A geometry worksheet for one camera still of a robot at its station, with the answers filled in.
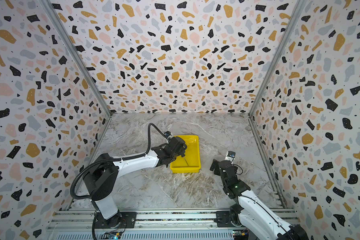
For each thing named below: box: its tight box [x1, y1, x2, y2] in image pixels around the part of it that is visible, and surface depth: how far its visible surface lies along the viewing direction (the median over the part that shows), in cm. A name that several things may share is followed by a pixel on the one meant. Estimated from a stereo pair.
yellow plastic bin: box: [170, 135, 201, 174], surface depth 92 cm
